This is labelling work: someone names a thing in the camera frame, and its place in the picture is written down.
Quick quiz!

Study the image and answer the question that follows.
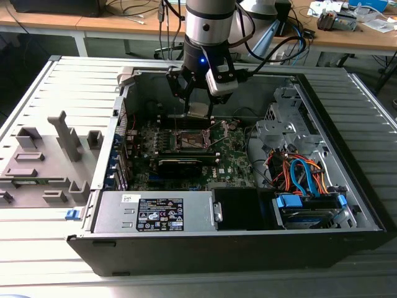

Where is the grey parts rack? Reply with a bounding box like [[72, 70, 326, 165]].
[[0, 110, 105, 209]]

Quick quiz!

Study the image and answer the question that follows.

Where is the office chair base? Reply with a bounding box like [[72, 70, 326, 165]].
[[154, 43, 184, 60]]

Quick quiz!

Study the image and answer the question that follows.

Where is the grey power supply unit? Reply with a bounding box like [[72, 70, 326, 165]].
[[91, 189, 218, 233]]

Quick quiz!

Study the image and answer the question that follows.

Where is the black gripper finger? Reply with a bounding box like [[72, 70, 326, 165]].
[[207, 91, 233, 120], [165, 65, 198, 116]]

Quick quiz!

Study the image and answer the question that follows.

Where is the blue cardboard box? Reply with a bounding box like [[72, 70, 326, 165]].
[[349, 0, 388, 12]]

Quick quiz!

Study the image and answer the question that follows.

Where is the black plastic shroud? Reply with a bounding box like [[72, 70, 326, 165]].
[[213, 187, 286, 231]]

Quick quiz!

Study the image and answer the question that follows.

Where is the black PC case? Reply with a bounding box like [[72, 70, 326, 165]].
[[66, 66, 388, 277]]

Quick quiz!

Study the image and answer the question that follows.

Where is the metal drive cage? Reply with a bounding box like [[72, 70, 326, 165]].
[[254, 86, 329, 150]]

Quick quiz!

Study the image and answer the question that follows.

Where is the black desktop box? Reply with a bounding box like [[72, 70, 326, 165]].
[[274, 0, 293, 37]]

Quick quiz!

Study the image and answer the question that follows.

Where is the CPU socket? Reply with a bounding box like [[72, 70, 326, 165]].
[[172, 129, 212, 152]]

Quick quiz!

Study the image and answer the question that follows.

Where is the wooden desk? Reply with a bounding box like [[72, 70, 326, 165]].
[[0, 0, 397, 58]]

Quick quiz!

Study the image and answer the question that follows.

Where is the grey electronic device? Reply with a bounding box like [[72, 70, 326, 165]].
[[316, 9, 357, 31]]

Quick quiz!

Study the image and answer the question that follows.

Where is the silver CPU green edge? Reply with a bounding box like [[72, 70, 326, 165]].
[[187, 102, 210, 120]]

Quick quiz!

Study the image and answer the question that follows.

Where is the red orange wire bundle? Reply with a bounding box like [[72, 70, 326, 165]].
[[265, 153, 298, 191]]

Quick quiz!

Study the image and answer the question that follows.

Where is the black graphics card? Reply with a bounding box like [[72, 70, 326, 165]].
[[156, 158, 204, 180]]

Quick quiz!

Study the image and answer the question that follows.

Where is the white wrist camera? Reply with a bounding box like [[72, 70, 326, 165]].
[[205, 64, 239, 97]]

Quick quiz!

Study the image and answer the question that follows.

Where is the hard disk blue carrier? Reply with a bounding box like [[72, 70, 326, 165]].
[[272, 191, 350, 230]]

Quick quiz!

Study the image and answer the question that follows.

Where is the blue cable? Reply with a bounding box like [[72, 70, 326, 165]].
[[291, 24, 306, 65]]

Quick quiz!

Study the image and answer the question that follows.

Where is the green motherboard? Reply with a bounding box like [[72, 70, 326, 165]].
[[125, 122, 258, 192]]

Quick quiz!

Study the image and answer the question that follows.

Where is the blue flat wire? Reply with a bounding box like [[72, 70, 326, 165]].
[[290, 158, 320, 196]]

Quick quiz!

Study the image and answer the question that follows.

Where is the metal socket cover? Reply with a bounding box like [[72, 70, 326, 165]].
[[206, 120, 232, 148]]

